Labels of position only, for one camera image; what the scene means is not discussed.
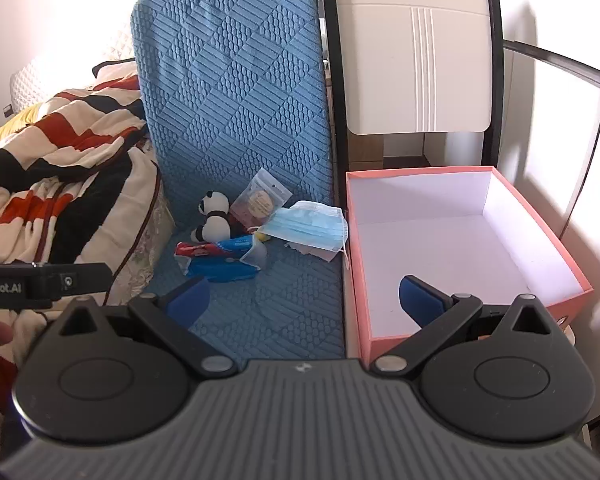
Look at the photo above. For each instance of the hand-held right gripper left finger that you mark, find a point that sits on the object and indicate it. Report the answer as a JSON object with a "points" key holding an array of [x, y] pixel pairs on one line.
{"points": [[187, 299]]}

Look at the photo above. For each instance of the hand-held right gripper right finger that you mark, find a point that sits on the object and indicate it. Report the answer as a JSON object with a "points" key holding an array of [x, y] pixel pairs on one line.
{"points": [[420, 302]]}

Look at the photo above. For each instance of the red blue plastic packet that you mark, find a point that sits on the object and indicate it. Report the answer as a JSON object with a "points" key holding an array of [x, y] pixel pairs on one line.
{"points": [[210, 257]]}

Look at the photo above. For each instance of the pink cardboard box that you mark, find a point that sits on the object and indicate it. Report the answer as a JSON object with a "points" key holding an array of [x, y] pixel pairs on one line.
{"points": [[430, 240]]}

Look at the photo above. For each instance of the panda plush toy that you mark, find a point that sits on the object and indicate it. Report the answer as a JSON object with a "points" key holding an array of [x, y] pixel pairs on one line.
{"points": [[215, 225]]}

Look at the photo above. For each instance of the clear zip bag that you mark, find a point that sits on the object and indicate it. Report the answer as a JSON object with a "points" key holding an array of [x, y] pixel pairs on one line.
{"points": [[260, 202]]}

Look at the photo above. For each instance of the white tissue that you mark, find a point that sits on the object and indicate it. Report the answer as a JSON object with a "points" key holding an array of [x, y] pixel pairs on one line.
{"points": [[305, 251]]}

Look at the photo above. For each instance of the blue face mask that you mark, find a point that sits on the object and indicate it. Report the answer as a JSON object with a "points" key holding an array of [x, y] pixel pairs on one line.
{"points": [[305, 227]]}

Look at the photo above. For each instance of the striped blanket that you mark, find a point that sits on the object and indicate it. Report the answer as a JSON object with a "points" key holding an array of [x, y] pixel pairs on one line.
{"points": [[55, 160]]}

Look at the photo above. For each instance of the brown wooden cabinet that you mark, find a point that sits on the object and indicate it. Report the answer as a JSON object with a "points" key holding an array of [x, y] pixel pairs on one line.
{"points": [[365, 147]]}

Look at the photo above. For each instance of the white quilted headboard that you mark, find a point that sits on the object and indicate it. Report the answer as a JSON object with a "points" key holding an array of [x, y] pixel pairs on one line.
{"points": [[40, 80]]}

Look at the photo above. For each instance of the blue textured chair cushion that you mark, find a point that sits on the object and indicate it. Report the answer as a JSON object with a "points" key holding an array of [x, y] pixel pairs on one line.
{"points": [[230, 85]]}

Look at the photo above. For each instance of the white folding chair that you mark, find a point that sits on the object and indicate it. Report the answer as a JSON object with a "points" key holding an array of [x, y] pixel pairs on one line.
{"points": [[415, 60]]}

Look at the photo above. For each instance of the black metal rail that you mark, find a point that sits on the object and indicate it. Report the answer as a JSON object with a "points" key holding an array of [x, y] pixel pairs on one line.
{"points": [[570, 60]]}

